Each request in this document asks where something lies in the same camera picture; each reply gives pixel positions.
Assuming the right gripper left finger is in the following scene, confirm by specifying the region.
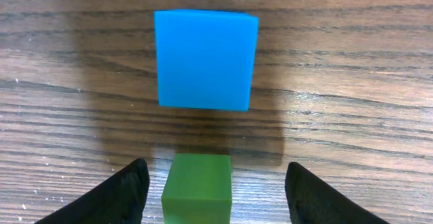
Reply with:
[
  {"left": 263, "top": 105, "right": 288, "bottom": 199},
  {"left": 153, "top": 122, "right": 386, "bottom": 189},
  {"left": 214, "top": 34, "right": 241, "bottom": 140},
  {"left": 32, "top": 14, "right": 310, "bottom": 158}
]
[{"left": 33, "top": 158, "right": 151, "bottom": 224}]

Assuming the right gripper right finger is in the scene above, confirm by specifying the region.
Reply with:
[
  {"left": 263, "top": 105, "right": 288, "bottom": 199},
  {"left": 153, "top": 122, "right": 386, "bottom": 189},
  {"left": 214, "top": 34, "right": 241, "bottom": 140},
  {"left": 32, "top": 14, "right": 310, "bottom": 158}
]
[{"left": 284, "top": 162, "right": 390, "bottom": 224}]

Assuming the green cube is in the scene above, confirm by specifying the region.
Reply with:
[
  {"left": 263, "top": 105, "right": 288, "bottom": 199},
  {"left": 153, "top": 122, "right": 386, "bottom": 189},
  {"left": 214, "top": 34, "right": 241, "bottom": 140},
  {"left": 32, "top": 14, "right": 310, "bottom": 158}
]
[{"left": 160, "top": 153, "right": 233, "bottom": 224}]

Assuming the blue cube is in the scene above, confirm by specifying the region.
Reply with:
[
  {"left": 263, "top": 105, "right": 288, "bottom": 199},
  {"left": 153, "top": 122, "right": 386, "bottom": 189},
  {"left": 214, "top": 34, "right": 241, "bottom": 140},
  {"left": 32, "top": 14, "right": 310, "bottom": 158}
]
[{"left": 154, "top": 8, "right": 260, "bottom": 112}]

